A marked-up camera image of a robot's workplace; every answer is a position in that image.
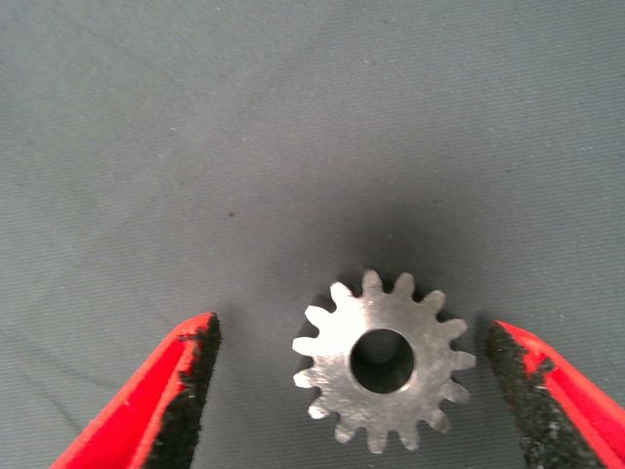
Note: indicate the dark grey table cloth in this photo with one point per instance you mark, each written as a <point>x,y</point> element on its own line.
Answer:
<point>195,122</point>

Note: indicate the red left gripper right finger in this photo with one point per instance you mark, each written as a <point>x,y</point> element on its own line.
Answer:
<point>561,415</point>

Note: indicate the small steel planetary gear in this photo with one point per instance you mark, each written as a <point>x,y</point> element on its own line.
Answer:
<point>332,352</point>

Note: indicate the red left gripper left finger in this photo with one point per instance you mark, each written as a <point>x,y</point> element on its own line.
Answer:
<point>146,415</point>

